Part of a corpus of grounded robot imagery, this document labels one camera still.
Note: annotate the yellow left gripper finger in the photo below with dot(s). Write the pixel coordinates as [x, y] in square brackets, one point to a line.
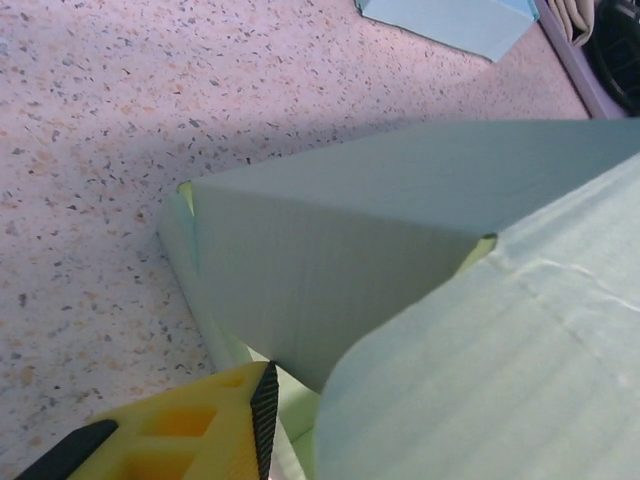
[235, 400]

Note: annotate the light blue paper box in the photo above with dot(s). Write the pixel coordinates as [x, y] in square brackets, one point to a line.
[450, 25]

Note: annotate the beige cloth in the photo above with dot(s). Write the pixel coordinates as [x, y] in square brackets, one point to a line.
[575, 20]

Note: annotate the black plate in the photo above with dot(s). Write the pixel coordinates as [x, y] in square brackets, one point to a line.
[620, 50]

